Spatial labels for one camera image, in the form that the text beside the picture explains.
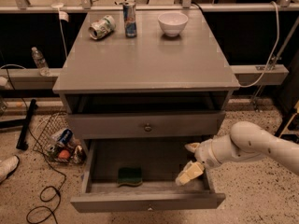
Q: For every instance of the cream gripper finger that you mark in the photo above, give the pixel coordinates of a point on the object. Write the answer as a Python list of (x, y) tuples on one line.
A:
[(191, 171), (192, 147)]

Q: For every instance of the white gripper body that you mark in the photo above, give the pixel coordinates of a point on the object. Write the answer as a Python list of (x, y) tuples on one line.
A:
[(206, 154)]

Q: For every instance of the green yellow sponge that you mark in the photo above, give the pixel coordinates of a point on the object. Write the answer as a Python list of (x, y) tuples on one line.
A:
[(131, 177)]

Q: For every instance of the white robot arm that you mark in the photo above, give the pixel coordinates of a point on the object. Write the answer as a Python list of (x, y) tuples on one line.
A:
[(246, 141)]

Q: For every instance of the closed grey upper drawer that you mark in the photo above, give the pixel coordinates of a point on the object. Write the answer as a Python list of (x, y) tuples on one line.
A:
[(164, 124)]

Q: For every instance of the round metal drawer knob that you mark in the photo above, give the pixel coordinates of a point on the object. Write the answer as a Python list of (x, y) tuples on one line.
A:
[(147, 127)]

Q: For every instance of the grey wooden drawer cabinet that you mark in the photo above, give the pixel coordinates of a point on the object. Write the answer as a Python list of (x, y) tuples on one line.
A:
[(151, 73)]

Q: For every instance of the open grey bottom drawer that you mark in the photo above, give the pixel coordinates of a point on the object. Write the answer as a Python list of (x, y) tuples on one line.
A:
[(159, 159)]

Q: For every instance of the black wheeled cart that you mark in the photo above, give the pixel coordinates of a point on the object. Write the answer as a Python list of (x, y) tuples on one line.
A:
[(286, 122)]

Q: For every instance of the white ceramic bowl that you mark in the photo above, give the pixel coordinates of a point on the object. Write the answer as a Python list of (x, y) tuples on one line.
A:
[(172, 23)]

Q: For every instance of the blue can in basket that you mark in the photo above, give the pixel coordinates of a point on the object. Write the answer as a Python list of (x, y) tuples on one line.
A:
[(64, 137)]

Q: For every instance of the orange ball in basket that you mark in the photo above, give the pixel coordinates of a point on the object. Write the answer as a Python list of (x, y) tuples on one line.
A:
[(64, 154)]

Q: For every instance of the crushed green white can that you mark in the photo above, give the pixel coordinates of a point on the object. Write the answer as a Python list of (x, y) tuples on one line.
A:
[(101, 28)]

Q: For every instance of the upright blue silver can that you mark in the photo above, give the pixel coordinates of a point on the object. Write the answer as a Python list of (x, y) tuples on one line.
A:
[(129, 19)]

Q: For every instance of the black bar on floor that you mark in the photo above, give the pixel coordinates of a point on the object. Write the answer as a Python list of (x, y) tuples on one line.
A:
[(22, 144)]

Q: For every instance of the clear plastic water bottle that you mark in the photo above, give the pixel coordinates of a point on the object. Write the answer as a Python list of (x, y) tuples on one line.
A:
[(40, 62)]

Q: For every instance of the white shoe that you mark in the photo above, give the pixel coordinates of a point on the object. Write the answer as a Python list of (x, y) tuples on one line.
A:
[(8, 167)]

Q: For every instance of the wire basket on floor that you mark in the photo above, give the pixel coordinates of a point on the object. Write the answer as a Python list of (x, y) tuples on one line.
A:
[(46, 141)]

